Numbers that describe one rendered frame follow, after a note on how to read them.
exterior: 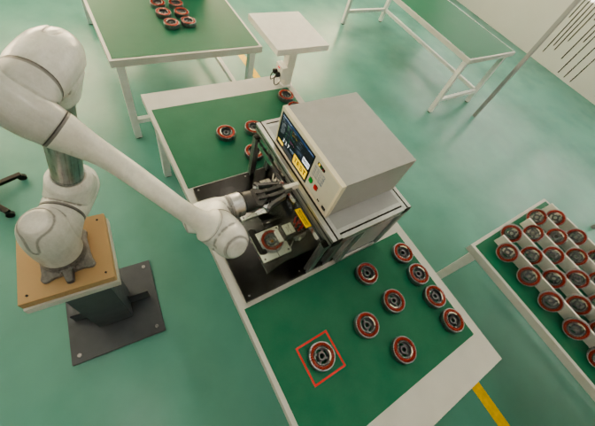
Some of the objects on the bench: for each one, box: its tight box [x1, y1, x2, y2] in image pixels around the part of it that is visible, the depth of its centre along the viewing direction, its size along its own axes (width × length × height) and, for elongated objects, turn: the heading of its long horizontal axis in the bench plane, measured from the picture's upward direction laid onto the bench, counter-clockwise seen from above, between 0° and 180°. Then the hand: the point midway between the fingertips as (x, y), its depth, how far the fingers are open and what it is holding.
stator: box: [381, 289, 406, 314], centre depth 148 cm, size 11×11×4 cm
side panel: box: [333, 213, 406, 263], centre depth 148 cm, size 28×3×32 cm, turn 112°
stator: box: [355, 262, 378, 286], centre depth 153 cm, size 11×11×4 cm
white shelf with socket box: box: [248, 12, 329, 88], centre depth 198 cm, size 35×37×46 cm
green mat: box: [244, 233, 474, 426], centre depth 141 cm, size 94×61×1 cm, turn 112°
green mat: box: [151, 88, 298, 189], centre depth 191 cm, size 94×61×1 cm, turn 112°
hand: (290, 187), depth 119 cm, fingers closed
